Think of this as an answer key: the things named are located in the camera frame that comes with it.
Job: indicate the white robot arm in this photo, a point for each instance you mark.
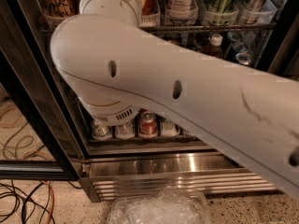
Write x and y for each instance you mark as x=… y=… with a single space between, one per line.
x=111 y=64

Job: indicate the yellow scribbled drink can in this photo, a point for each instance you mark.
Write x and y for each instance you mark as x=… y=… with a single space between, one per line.
x=59 y=0

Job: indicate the middle blue energy can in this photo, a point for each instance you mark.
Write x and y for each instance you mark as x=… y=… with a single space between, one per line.
x=235 y=48

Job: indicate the blue energy can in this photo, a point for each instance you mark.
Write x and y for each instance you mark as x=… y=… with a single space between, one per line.
x=235 y=48
x=244 y=59

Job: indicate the front blue energy can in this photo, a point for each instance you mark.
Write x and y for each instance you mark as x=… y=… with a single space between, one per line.
x=244 y=59

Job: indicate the red can bottom shelf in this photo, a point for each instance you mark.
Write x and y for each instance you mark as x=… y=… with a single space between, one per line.
x=147 y=124

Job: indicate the small water bottle bottom shelf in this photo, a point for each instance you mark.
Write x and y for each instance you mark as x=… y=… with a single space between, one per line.
x=125 y=131

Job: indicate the open glass fridge door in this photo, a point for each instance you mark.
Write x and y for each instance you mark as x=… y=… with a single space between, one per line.
x=26 y=74

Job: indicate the stainless fridge base grille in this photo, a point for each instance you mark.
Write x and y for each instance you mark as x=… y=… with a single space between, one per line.
x=206 y=172

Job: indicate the brown tea bottle white cap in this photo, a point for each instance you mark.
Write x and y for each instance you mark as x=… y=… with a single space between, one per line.
x=213 y=47

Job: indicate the crumpled clear plastic bag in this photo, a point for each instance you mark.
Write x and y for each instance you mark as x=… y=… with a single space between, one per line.
x=169 y=206

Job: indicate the top wire shelf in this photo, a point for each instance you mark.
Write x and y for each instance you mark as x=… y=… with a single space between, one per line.
x=211 y=27

